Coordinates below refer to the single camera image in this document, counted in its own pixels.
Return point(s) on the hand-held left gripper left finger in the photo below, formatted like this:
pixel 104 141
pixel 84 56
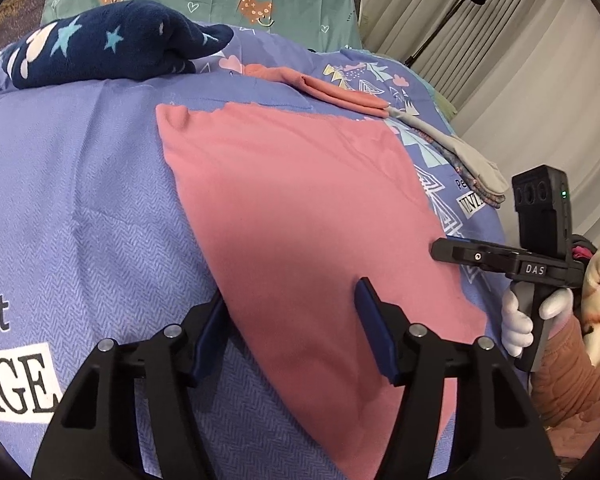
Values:
pixel 207 332

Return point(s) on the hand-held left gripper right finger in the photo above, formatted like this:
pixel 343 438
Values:
pixel 375 330

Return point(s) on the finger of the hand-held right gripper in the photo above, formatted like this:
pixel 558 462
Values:
pixel 462 255

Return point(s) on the pink garment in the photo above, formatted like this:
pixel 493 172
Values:
pixel 290 200

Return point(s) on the person's right forearm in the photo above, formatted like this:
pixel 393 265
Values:
pixel 570 375

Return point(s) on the person's right hand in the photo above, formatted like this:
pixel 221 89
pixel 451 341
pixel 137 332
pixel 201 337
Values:
pixel 517 330

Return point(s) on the gray folded garment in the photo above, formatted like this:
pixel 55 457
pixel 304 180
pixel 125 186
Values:
pixel 470 160

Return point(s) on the beige curtain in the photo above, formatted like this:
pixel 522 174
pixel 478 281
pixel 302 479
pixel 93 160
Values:
pixel 530 85

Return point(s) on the purple printed blanket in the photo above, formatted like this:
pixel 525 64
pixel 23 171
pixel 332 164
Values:
pixel 80 185

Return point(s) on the salmon folded cloth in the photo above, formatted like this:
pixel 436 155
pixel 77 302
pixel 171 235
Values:
pixel 340 92

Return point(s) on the navy star-print plush cloth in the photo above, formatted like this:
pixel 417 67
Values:
pixel 120 45

